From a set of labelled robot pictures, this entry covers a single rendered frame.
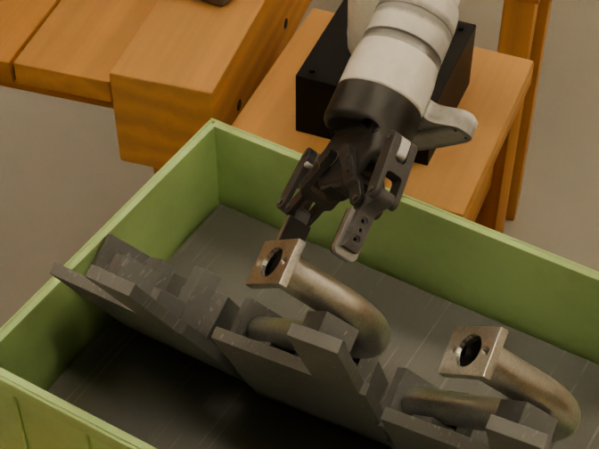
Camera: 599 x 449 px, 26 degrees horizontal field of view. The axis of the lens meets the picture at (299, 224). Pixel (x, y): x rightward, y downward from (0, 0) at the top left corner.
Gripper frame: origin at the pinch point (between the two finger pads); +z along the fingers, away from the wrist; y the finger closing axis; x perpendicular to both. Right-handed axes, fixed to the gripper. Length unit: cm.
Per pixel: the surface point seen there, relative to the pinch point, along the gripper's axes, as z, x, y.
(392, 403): 4.7, 19.6, -11.0
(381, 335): 2.7, 9.2, -0.7
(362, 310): 2.2, 5.8, 0.8
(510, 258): -16.0, 29.7, -16.0
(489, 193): -39, 50, -54
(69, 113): -60, 28, -192
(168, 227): -7.9, 5.0, -44.1
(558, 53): -123, 115, -146
